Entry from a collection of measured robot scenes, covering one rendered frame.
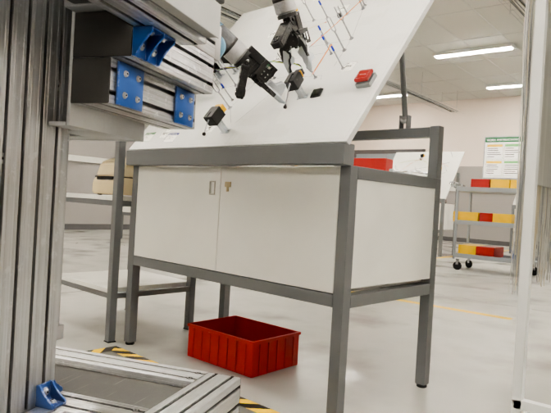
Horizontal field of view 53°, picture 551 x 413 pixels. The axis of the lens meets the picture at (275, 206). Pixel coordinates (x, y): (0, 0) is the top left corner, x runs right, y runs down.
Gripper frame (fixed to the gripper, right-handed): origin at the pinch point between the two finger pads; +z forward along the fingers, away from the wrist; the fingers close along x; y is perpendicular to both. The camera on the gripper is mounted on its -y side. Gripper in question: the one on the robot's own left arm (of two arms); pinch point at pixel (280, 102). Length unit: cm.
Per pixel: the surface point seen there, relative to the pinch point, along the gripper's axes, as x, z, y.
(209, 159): 14.8, -2.4, -33.7
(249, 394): -28, 55, -81
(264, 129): 5.1, 3.4, -11.1
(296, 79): 5.3, 0.1, 9.1
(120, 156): 62, -24, -67
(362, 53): 11.4, 12.8, 31.7
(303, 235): -24.0, 29.6, -26.1
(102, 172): 79, -24, -84
